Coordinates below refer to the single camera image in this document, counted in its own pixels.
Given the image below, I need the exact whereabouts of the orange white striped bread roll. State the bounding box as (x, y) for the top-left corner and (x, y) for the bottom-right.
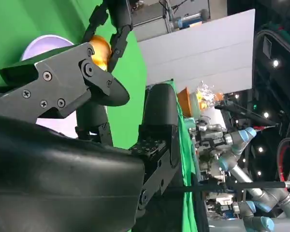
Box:
(89, 35), (112, 72)

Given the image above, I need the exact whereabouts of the black horizontal rod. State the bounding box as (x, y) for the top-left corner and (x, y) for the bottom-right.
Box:
(169, 180), (290, 193)

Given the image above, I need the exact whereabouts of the crinkled clear plastic bag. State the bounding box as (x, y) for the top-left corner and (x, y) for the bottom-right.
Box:
(195, 81), (225, 111)

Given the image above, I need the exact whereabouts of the orange bowl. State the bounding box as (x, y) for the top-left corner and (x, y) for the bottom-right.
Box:
(177, 87), (193, 118)

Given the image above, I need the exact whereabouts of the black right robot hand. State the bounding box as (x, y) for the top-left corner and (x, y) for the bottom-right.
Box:
(0, 42), (182, 232)

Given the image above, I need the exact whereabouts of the red cable loop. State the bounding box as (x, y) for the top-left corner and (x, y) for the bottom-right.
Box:
(277, 138), (290, 182)

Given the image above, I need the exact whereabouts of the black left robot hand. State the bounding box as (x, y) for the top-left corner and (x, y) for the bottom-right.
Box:
(82, 0), (134, 73)

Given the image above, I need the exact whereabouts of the lilac plate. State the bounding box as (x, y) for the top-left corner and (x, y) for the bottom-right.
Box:
(21, 35), (79, 140)

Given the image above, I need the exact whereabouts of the white partition board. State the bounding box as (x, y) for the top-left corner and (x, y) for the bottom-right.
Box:
(136, 9), (256, 94)

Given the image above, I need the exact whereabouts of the green table cloth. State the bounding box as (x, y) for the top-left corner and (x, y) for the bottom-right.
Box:
(0, 0), (203, 232)

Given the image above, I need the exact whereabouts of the blue cylinder machine part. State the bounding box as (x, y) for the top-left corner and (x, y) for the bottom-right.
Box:
(170, 9), (210, 29)

